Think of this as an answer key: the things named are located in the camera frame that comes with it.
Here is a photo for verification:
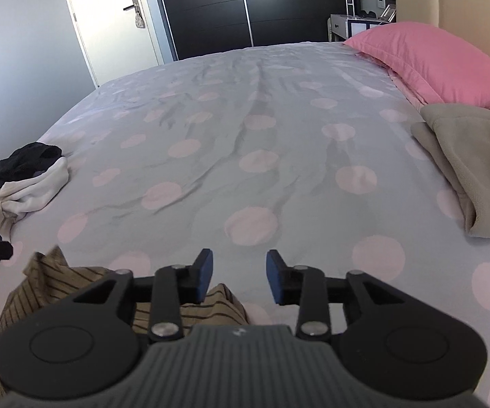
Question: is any white door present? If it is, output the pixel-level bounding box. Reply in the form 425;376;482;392
58;0;163;88

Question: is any polka dot bed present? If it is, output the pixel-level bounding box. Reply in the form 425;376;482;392
0;41;490;408

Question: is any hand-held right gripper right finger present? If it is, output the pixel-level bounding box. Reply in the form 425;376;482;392
265;250;403;343

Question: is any white nightstand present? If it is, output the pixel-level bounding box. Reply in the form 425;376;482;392
328;13;394;43

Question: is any black cloth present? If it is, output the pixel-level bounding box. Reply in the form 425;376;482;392
0;142;63;190

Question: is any pink pillow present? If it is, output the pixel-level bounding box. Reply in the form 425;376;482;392
343;21;490;113

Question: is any beige fleece blanket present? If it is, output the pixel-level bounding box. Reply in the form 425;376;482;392
410;104;490;239

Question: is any brown striped shirt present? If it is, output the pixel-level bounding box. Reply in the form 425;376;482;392
0;246;250;408

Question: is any white cloth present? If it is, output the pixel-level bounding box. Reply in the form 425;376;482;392
0;157;69;217

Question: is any black wardrobe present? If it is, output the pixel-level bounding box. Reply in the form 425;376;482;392
154;0;350;60

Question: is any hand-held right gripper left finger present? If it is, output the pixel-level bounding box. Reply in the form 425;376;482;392
73;249;214;343

